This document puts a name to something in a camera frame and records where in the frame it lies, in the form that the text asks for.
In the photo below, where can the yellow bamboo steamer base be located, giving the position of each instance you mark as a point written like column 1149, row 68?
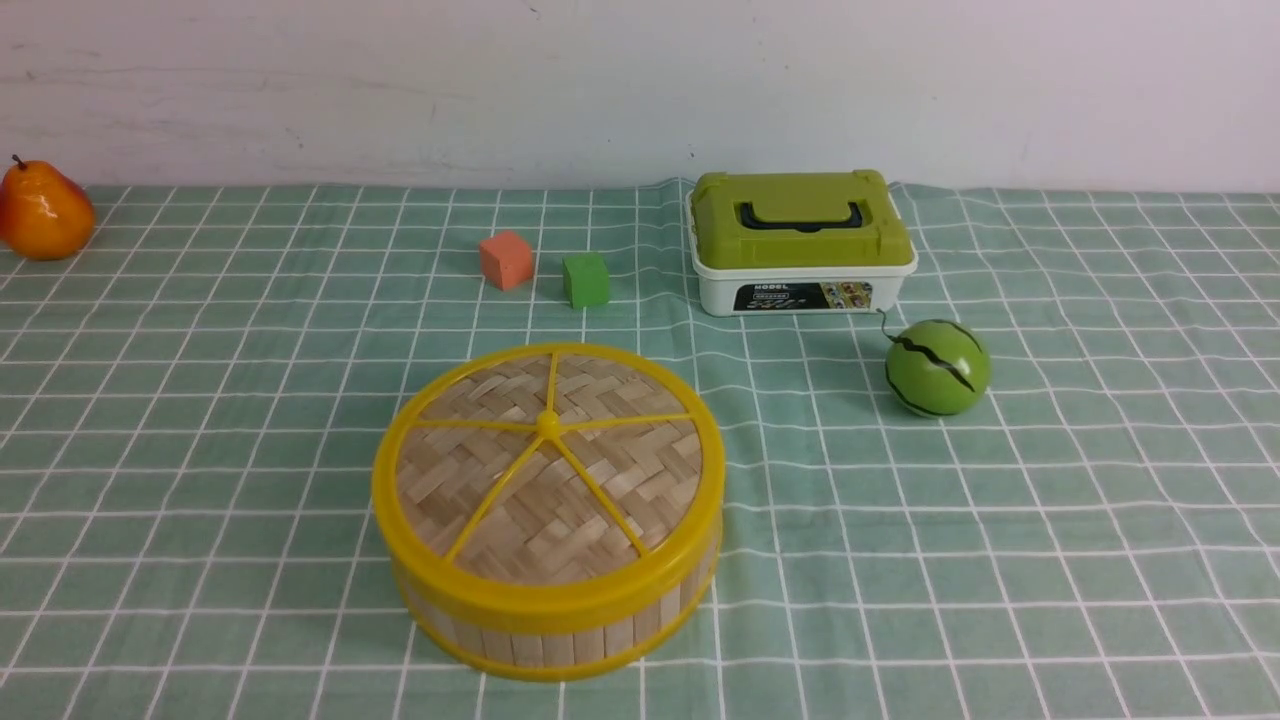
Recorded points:
column 561, row 657

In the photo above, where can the green white storage box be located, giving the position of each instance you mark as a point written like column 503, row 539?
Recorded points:
column 814, row 242

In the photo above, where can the green toy watermelon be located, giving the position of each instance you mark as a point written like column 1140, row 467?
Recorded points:
column 936, row 367

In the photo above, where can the green foam cube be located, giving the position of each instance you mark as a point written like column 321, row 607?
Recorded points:
column 586, row 280

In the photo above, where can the green checkered tablecloth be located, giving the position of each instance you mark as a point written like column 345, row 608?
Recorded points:
column 190, row 407

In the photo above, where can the orange toy pear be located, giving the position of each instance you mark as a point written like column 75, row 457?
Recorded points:
column 45, row 216

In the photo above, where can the yellow woven steamer lid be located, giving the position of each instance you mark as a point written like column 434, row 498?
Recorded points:
column 551, row 489

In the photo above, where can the orange foam cube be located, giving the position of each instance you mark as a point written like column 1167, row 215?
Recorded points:
column 507, row 260

